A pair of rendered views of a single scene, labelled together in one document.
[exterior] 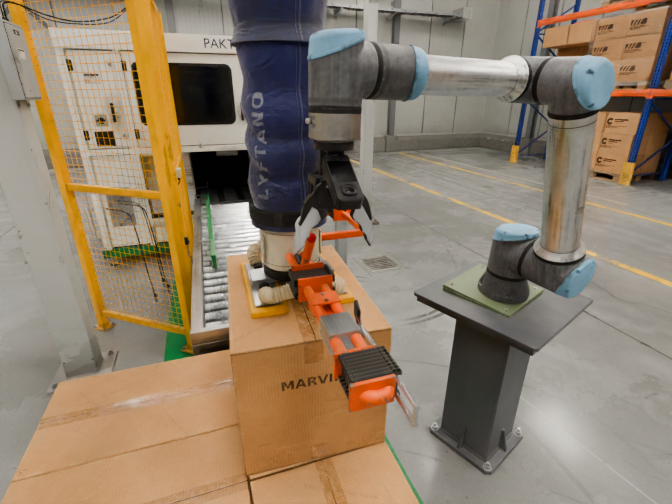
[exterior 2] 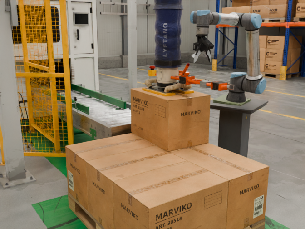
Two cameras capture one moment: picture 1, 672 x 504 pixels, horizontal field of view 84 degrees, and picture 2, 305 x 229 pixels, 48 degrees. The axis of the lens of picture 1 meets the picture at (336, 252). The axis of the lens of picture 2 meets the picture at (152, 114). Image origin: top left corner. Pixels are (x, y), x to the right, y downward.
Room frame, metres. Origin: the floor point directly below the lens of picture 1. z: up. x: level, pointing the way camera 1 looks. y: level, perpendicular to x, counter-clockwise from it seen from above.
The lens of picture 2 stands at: (-1.64, 1.03, 1.46)
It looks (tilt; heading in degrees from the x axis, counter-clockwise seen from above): 14 degrees down; 344
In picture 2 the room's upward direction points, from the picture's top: straight up
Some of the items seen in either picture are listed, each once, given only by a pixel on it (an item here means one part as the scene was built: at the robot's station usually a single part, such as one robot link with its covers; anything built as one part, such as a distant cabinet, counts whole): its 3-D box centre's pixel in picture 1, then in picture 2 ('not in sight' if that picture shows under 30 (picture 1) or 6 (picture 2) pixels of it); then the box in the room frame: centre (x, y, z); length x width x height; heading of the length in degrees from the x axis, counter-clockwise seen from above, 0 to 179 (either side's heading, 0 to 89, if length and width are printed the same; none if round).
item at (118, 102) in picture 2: not in sight; (97, 93); (2.92, 0.50, 0.60); 1.60 x 0.10 x 0.09; 19
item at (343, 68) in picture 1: (337, 72); (203, 18); (0.68, 0.00, 1.52); 0.10 x 0.09 x 0.12; 120
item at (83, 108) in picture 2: (204, 221); (58, 98); (2.75, 1.00, 0.60); 1.60 x 0.10 x 0.09; 19
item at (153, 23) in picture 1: (175, 158); (37, 61); (2.93, 1.23, 1.05); 1.17 x 0.10 x 2.10; 19
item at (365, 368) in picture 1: (362, 376); (218, 86); (0.48, -0.04, 1.07); 0.08 x 0.07 x 0.05; 18
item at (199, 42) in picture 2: (332, 175); (201, 42); (0.69, 0.01, 1.35); 0.09 x 0.08 x 0.12; 18
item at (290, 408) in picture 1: (297, 338); (168, 114); (1.04, 0.13, 0.74); 0.60 x 0.40 x 0.40; 16
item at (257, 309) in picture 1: (261, 281); (158, 89); (1.02, 0.23, 0.97); 0.34 x 0.10 x 0.05; 18
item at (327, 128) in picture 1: (332, 128); (202, 31); (0.68, 0.01, 1.44); 0.10 x 0.09 x 0.05; 108
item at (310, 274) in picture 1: (311, 281); (186, 79); (0.81, 0.06, 1.07); 0.10 x 0.08 x 0.06; 108
